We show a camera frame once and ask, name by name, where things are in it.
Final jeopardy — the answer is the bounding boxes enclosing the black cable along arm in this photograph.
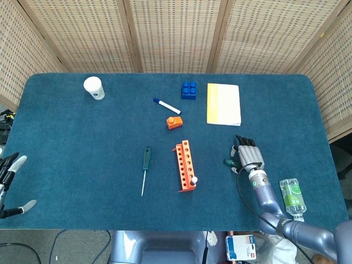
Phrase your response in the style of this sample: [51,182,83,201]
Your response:
[236,166,314,264]

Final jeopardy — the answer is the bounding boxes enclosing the black floor cables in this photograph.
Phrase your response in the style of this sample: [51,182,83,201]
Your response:
[0,229,112,264]

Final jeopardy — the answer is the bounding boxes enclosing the white plastic bag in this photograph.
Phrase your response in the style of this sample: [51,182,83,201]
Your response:
[257,233,299,264]

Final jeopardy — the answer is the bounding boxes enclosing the grey blue robot torso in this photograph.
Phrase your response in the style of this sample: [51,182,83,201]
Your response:
[109,230,215,264]

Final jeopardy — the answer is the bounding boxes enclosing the white and blue box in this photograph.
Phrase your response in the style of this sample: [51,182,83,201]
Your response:
[225,235,257,261]

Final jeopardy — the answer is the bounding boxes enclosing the orange test tube rack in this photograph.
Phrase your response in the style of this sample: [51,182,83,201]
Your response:
[171,140,197,193]

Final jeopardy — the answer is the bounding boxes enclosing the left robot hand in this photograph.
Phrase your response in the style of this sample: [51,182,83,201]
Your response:
[0,152,37,219]

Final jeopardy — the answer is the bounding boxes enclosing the white perforated disc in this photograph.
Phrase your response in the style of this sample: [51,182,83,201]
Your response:
[206,230,218,248]

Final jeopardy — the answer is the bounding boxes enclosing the white floral paper cup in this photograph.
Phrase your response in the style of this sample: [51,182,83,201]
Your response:
[83,76,106,101]

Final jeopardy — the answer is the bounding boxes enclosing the blue capped white marker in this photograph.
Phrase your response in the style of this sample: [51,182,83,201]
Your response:
[153,97,182,116]

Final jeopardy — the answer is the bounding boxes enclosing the clear bottle with green label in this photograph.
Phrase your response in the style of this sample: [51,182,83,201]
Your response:
[279,178,307,222]

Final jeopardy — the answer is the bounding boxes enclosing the teal black handled screwdriver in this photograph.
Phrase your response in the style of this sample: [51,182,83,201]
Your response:
[141,146,152,197]

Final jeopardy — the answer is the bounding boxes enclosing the yellow and white notebook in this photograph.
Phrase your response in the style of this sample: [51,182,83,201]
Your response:
[206,83,242,127]

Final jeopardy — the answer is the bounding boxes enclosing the blue carpet table cover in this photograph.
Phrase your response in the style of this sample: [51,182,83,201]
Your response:
[0,73,349,231]

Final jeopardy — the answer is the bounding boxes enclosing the woven folding screen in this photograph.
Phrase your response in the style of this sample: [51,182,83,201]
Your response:
[0,0,352,144]

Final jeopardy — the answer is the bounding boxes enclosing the orange and purple toy block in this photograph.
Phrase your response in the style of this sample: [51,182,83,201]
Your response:
[166,115,184,130]

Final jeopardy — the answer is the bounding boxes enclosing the blue building brick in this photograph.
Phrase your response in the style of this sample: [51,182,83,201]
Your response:
[180,81,198,101]

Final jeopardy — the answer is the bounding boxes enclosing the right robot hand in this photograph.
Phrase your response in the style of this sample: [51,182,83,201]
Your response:
[230,134,266,174]

